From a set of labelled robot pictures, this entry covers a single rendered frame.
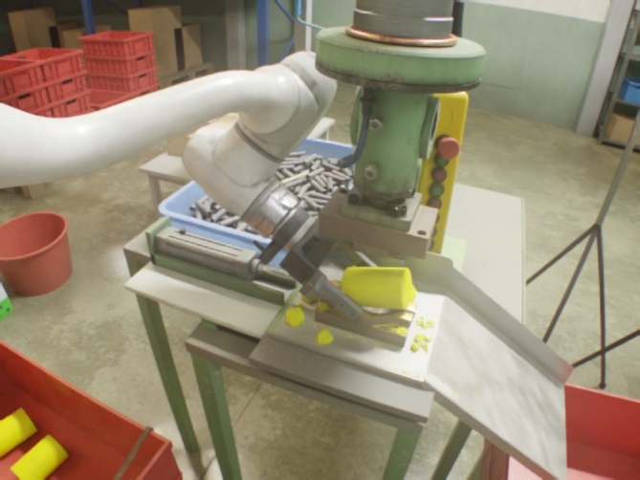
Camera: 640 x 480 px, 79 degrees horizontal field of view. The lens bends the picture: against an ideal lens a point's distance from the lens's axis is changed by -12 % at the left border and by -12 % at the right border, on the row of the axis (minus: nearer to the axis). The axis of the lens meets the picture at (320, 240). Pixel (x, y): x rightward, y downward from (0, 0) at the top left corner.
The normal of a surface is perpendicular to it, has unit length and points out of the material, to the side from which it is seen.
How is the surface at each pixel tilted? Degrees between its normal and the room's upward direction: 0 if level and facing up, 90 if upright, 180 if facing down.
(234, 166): 70
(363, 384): 0
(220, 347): 0
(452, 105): 85
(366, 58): 90
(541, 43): 90
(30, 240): 81
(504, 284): 0
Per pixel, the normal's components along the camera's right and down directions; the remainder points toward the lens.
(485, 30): -0.37, 0.51
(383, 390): 0.04, -0.82
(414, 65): -0.01, 0.57
